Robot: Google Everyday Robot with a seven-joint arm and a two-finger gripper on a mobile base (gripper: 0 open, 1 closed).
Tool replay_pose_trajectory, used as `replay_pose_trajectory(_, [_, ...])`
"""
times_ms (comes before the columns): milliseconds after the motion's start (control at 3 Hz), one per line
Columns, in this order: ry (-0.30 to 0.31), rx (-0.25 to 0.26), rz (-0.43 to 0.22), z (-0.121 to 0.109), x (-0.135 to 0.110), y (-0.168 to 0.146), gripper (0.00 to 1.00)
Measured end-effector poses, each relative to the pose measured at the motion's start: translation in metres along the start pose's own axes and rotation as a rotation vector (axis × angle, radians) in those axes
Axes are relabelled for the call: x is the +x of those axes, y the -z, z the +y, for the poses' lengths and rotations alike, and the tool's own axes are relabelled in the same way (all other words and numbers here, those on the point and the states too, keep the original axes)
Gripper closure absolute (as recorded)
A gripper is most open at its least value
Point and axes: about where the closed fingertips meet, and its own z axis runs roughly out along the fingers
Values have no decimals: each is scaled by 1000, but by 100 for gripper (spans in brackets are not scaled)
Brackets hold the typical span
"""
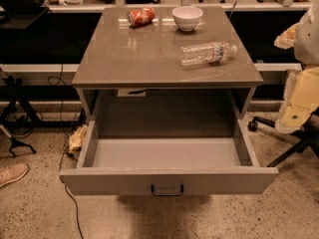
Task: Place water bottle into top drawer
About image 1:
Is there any open grey top drawer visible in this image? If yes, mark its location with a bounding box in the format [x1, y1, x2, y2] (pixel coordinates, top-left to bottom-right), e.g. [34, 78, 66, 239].
[59, 95, 279, 196]

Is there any grey cabinet table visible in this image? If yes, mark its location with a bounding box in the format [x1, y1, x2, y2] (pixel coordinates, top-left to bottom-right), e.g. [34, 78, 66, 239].
[73, 6, 263, 116]

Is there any black drawer handle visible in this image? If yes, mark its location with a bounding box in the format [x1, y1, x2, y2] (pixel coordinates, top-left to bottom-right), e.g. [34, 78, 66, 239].
[151, 184, 184, 197]

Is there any black tripod stand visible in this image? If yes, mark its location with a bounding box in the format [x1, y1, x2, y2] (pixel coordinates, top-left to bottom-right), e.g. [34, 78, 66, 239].
[0, 68, 81, 157]

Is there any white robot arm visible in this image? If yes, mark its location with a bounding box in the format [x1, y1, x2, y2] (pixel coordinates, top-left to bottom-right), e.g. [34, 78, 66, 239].
[274, 0, 319, 133]

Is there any white ceramic bowl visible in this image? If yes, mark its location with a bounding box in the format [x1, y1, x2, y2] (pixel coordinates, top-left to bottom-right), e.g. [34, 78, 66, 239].
[172, 6, 203, 31]

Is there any black floor cable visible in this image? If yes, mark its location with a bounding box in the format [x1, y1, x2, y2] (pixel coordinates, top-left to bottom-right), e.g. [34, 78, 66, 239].
[46, 63, 85, 239]

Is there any tan sneaker shoe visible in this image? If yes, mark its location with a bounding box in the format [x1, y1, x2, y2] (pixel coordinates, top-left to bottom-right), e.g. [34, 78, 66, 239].
[0, 163, 29, 187]

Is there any clear plastic water bottle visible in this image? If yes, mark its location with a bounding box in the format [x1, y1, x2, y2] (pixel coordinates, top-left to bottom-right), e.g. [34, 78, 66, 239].
[180, 42, 238, 66]

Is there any crushed orange soda can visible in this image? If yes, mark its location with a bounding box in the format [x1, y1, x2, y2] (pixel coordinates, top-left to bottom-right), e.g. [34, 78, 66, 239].
[127, 7, 155, 28]

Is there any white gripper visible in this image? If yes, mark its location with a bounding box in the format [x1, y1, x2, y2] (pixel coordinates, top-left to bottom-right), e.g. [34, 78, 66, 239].
[273, 22, 319, 135]

